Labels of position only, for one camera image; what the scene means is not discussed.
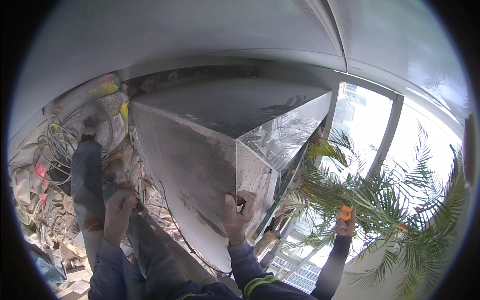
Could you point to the heap of dusty sacks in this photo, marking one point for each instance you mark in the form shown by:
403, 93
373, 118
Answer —
48, 210

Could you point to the green palm plant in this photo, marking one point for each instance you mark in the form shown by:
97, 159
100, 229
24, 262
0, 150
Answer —
390, 210

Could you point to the person's left hand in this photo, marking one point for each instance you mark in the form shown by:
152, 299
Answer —
116, 221

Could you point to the long green edge strip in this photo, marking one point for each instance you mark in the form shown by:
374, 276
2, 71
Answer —
279, 193

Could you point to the person's right hand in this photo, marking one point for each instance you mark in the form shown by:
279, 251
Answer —
236, 223

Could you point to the grey window frame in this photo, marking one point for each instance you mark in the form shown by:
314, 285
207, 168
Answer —
390, 131

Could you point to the slim white tool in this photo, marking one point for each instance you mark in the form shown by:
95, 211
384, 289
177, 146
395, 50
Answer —
141, 191

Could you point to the person's left fingers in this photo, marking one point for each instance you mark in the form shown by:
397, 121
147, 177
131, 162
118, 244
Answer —
129, 200

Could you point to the blue plastic bag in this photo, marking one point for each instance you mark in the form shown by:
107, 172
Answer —
45, 268

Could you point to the person's body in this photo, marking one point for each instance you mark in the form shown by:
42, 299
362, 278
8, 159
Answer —
240, 292

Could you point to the orange tape measure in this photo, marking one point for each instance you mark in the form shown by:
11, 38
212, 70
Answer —
345, 213

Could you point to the large dusty grey clad box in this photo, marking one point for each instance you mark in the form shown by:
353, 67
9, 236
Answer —
195, 150

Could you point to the brown cylindrical cartridge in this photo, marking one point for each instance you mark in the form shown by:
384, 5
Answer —
266, 243

